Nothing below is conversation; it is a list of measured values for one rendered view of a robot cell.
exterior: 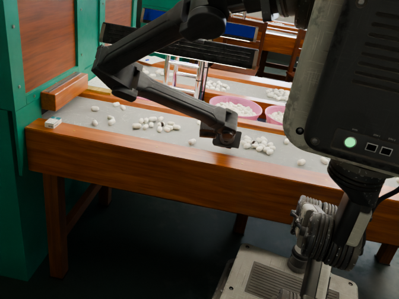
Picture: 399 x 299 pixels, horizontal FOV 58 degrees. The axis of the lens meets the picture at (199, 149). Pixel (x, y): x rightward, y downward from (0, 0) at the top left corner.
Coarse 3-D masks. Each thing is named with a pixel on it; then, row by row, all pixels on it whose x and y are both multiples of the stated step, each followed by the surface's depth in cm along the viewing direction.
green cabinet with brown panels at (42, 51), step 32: (0, 0) 105; (32, 0) 122; (64, 0) 143; (96, 0) 171; (128, 0) 217; (0, 32) 110; (32, 32) 125; (64, 32) 148; (96, 32) 179; (0, 64) 115; (32, 64) 129; (64, 64) 153; (0, 96) 120; (32, 96) 131
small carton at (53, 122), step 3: (51, 117) 134; (54, 117) 135; (57, 117) 135; (60, 117) 136; (48, 120) 132; (51, 120) 132; (54, 120) 133; (57, 120) 133; (60, 120) 135; (45, 123) 131; (48, 123) 130; (51, 123) 130; (54, 123) 131; (57, 123) 133; (45, 126) 131; (48, 126) 131; (51, 126) 131; (54, 126) 131
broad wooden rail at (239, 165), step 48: (48, 144) 131; (96, 144) 128; (144, 144) 131; (144, 192) 135; (192, 192) 132; (240, 192) 129; (288, 192) 126; (336, 192) 123; (384, 192) 125; (384, 240) 129
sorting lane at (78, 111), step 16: (64, 112) 150; (80, 112) 153; (96, 112) 155; (112, 112) 157; (128, 112) 160; (144, 112) 162; (160, 112) 165; (96, 128) 142; (112, 128) 144; (128, 128) 146; (192, 128) 155; (240, 128) 162; (176, 144) 140; (192, 144) 142; (208, 144) 144; (240, 144) 148; (288, 144) 154; (272, 160) 139; (288, 160) 141
